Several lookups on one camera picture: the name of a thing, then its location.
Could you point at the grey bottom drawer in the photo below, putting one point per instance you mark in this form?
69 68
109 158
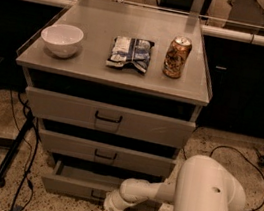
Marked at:
87 180

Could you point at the grey middle drawer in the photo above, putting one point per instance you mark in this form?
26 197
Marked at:
102 153

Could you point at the black caster wheel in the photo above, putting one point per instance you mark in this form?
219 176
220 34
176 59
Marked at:
261 160

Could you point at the grey drawer cabinet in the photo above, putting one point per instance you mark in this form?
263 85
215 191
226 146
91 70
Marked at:
86 74

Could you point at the grey drawer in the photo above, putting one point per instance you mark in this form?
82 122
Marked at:
123 121
102 153
87 180

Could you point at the white ceramic bowl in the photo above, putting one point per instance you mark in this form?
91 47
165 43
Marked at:
62 40

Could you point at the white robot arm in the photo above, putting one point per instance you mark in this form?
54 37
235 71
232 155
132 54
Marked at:
202 185

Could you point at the black stand leg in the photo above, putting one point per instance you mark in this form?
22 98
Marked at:
12 152

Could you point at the blue white snack bag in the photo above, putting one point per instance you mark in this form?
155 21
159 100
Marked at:
132 53

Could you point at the grey top drawer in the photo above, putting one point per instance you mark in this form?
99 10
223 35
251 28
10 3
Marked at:
123 121

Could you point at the orange soda can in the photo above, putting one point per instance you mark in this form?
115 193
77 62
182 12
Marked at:
177 54

